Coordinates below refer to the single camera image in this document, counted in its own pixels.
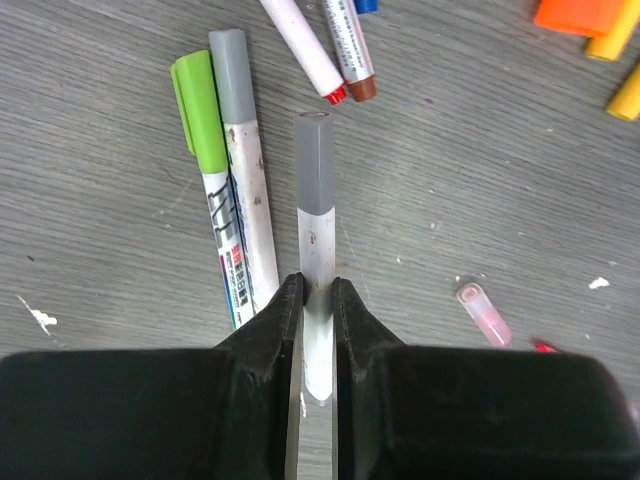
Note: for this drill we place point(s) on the clear pink pen cap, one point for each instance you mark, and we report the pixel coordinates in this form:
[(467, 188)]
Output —
[(487, 318)]

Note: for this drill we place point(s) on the pink pen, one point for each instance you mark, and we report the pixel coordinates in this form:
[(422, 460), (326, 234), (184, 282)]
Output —
[(543, 346)]

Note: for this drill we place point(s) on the blue capped marker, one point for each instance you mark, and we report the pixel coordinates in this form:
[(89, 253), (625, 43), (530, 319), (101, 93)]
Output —
[(366, 6)]

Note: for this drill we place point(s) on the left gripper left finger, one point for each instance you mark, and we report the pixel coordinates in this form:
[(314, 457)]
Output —
[(231, 411)]

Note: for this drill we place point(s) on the yellow clip pen cap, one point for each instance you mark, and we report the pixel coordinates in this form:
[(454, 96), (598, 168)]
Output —
[(625, 104)]

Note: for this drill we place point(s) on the red capped marker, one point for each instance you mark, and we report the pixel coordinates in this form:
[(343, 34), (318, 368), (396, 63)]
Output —
[(307, 49)]

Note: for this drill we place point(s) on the yellow marker cap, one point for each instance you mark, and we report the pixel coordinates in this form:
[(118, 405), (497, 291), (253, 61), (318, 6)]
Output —
[(609, 47)]

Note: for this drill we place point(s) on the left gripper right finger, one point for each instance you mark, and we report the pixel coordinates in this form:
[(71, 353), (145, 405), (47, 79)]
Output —
[(423, 412)]

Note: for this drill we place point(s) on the brown tipped marker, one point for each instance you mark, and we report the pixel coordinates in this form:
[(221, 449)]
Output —
[(351, 49)]

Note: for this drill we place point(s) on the green capped marker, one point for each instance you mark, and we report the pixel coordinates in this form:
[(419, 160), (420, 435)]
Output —
[(194, 87)]

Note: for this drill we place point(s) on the orange highlighter cap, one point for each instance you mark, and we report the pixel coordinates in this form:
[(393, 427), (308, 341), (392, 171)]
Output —
[(591, 18)]

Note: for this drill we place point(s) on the grey capped white marker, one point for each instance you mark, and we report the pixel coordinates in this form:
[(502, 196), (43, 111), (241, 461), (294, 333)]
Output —
[(315, 190)]

